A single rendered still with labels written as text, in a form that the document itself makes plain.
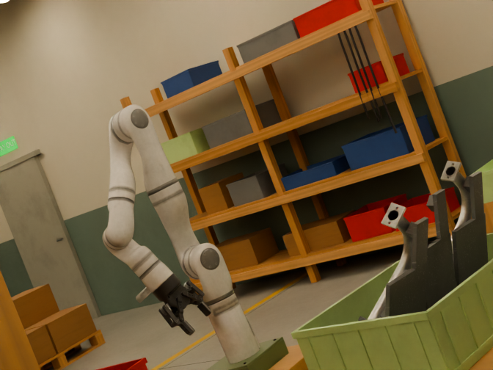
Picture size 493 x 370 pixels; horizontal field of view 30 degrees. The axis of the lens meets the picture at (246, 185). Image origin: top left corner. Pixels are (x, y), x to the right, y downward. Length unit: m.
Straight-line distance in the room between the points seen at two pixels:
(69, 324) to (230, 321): 6.64
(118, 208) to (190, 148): 6.23
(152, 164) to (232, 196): 5.98
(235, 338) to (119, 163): 0.56
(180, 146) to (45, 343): 2.24
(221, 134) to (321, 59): 1.14
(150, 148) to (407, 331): 0.85
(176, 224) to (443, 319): 0.80
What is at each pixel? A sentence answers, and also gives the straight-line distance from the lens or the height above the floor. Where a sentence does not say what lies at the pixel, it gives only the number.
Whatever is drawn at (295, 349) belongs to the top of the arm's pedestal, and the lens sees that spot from 2.58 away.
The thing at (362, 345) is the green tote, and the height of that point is 0.90.
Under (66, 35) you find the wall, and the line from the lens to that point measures 10.36.
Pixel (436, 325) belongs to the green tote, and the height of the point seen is 0.92.
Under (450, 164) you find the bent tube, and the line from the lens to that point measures 2.41.
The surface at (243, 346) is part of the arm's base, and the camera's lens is 2.48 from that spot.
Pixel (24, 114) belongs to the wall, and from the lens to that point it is 11.24.
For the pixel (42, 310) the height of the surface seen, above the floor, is 0.53.
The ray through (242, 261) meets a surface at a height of 0.32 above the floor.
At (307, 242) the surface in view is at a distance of 8.06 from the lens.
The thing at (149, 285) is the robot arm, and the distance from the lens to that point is 2.37.
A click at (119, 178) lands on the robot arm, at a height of 1.47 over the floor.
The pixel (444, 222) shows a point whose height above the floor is 1.08.
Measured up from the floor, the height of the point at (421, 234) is 1.10.
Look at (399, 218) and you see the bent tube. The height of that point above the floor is 1.16.
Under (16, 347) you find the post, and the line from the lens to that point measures 1.80.
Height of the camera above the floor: 1.47
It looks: 3 degrees down
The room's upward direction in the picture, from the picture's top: 21 degrees counter-clockwise
